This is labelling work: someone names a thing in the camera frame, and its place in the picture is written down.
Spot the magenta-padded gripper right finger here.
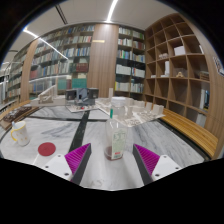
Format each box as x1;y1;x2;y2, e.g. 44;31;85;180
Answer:
132;143;184;186

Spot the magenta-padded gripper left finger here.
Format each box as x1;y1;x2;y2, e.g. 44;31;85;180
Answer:
42;142;92;186

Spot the clear plastic drink bottle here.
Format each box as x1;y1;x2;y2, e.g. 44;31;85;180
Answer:
103;96;130;162

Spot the flat round red coaster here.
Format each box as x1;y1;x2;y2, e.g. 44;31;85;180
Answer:
37;141;57;157

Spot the white city block model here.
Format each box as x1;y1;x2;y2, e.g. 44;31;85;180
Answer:
94;88;166;128

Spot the white mug with yellow rim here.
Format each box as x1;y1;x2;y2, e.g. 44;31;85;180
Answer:
10;120;31;148

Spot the dark grey architectural model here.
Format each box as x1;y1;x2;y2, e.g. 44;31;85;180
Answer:
65;87;101;113

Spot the white architectural model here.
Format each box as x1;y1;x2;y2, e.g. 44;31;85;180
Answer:
30;84;68;108

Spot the brown model on wooden board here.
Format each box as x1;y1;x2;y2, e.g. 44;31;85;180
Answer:
0;105;34;131

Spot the wooden cubby shelf unit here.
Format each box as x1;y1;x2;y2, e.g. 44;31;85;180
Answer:
143;12;214;128

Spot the narrow dark bookshelf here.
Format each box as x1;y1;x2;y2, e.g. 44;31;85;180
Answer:
114;25;147;101

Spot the distant side bookshelf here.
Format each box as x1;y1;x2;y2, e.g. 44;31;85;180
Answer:
0;61;24;111

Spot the straight ceiling light strip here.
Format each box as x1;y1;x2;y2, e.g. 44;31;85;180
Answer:
105;0;119;24

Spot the large wall bookshelf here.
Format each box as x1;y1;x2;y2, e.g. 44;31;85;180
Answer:
19;23;96;101

